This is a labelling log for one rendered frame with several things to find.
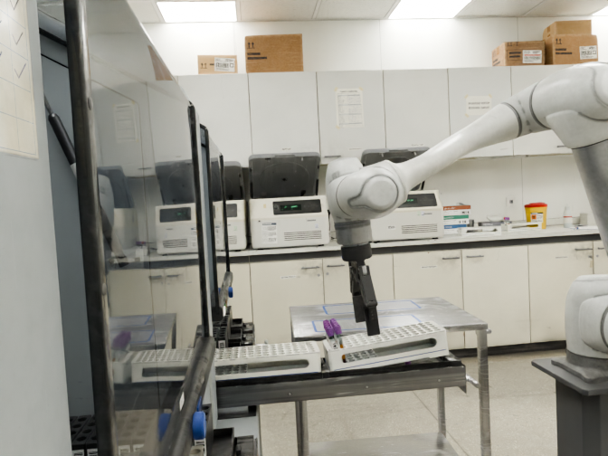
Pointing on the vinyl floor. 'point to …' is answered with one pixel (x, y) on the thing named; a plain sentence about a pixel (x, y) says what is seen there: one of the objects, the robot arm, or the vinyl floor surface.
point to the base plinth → (512, 348)
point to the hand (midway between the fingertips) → (366, 323)
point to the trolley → (308, 314)
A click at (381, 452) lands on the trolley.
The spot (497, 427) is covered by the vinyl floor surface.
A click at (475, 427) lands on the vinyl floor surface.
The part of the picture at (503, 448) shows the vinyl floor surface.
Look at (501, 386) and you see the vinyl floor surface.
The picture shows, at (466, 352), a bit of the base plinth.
